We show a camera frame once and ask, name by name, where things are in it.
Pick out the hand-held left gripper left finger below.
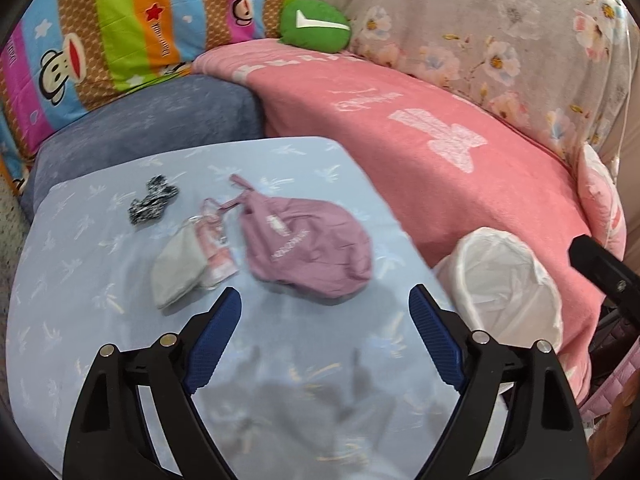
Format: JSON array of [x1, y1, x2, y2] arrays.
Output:
[[62, 286, 243, 480]]

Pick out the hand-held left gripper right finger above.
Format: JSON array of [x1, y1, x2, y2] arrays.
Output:
[[408, 284, 590, 480]]

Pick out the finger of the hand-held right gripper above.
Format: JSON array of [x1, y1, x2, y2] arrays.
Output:
[[568, 235, 640, 313]]

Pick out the grey face mask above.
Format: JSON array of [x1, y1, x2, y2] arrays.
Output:
[[151, 230, 208, 310]]

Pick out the white bag-lined bin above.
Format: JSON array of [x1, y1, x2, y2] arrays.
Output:
[[432, 227, 566, 361]]

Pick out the pink tagged sock pack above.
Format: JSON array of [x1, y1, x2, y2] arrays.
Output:
[[192, 199, 238, 288]]

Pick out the purple drawstring bag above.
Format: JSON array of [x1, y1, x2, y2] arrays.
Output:
[[229, 174, 375, 296]]

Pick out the black and white scrunchie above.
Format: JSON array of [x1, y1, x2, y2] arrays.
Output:
[[129, 175, 181, 224]]

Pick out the dark maroon cloth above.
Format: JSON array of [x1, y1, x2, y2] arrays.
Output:
[[590, 305, 640, 361]]

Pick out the pink and white cushion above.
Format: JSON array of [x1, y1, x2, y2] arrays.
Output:
[[577, 142, 627, 256]]

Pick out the light blue printed tablecloth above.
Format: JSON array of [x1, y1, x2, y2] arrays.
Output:
[[5, 136, 506, 480]]

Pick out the pink quilted cloth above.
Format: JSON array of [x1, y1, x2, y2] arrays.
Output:
[[582, 350, 640, 416]]

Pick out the pink blanket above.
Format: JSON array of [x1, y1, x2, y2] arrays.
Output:
[[192, 37, 626, 406]]

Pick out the blue-grey cushion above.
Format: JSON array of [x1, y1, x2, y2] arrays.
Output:
[[20, 74, 266, 216]]

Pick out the grey floral cloth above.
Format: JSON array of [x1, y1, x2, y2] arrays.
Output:
[[295, 0, 640, 171]]

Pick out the green plush pillow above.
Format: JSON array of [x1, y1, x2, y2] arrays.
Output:
[[279, 0, 352, 54]]

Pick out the colourful monkey print quilt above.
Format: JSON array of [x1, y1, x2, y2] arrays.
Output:
[[0, 0, 306, 196]]

